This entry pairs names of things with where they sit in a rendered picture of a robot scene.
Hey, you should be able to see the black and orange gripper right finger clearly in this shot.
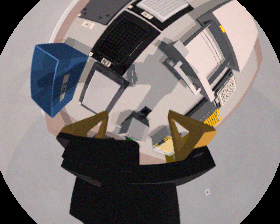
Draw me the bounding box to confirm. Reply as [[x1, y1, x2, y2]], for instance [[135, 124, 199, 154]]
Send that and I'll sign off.
[[168, 110, 217, 161]]

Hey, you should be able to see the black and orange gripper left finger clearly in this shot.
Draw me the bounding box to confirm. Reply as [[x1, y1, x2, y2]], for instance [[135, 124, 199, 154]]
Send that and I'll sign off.
[[60, 110, 109, 139]]

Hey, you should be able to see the yellow open-top bin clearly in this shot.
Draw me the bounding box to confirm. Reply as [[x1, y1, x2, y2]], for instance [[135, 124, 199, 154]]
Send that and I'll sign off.
[[165, 133, 189, 163]]

